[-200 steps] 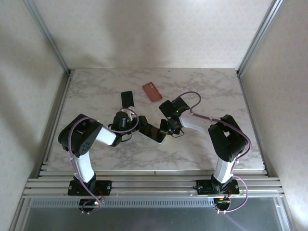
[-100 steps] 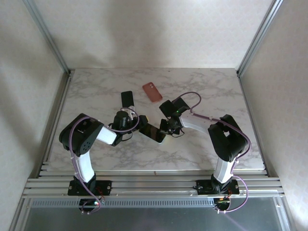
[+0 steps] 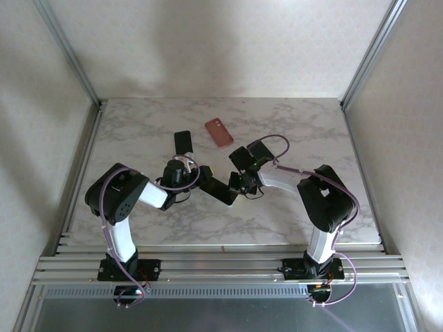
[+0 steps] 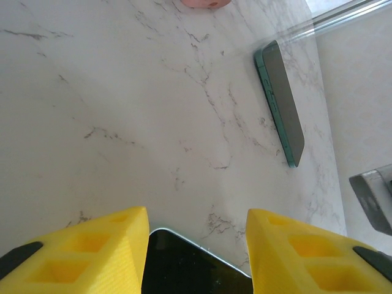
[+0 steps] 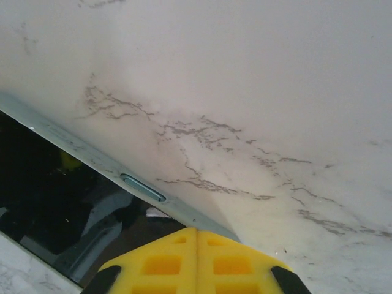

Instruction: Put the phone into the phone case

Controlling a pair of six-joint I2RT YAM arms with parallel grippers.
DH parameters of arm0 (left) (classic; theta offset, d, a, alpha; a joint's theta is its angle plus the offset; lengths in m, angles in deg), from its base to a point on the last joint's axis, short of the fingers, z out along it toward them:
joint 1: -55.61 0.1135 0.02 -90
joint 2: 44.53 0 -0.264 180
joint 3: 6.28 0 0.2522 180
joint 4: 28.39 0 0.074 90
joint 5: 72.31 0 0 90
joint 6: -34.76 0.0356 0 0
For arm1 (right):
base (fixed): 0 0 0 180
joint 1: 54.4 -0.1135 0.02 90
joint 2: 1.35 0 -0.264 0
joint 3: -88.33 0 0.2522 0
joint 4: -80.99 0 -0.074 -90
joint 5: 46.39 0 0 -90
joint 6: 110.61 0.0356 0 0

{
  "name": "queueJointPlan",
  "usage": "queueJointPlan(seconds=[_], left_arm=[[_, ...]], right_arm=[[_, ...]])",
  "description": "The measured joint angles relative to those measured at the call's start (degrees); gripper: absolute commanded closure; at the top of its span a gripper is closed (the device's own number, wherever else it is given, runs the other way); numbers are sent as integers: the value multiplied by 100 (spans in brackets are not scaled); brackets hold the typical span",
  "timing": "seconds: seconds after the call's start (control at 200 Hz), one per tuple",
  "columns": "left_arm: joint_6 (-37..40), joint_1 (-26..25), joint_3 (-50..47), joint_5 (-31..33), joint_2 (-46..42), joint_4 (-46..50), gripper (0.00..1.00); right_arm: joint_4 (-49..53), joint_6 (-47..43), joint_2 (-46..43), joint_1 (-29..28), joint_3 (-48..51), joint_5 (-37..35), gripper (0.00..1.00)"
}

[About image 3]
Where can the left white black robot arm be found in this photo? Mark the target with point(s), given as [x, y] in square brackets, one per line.
[121, 242]

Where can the aluminium side rail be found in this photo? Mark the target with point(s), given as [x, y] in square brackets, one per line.
[82, 152]

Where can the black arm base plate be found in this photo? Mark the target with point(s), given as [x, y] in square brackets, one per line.
[152, 268]
[290, 268]

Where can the salmon pink phone case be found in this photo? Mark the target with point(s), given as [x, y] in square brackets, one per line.
[218, 133]

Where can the aluminium extrusion base frame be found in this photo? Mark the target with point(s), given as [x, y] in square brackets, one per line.
[221, 266]

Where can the pink-edged black smartphone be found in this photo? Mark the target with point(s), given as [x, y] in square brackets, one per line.
[219, 192]

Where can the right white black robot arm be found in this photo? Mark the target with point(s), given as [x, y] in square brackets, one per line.
[320, 249]

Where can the black smartphone in pale case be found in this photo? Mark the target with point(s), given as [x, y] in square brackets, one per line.
[182, 141]

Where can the aluminium frame post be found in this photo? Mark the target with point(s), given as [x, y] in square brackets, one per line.
[373, 52]
[71, 55]

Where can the grey metal sheet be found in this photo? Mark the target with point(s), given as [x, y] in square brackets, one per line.
[221, 316]

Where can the black controller board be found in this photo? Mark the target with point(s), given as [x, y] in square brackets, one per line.
[128, 293]
[320, 292]

